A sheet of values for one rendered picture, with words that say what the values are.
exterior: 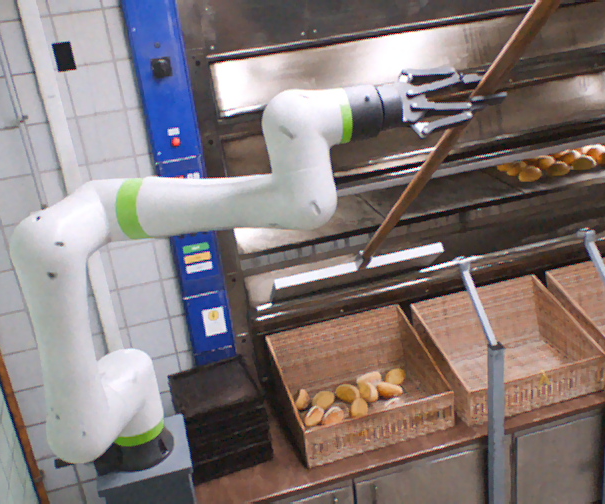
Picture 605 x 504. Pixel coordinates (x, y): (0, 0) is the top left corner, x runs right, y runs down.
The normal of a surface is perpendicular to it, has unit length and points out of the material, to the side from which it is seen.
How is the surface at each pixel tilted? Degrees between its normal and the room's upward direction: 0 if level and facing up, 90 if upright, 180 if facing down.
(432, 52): 70
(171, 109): 90
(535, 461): 92
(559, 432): 91
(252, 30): 90
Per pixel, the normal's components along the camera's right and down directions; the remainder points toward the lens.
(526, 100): 0.22, 0.04
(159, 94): 0.27, 0.38
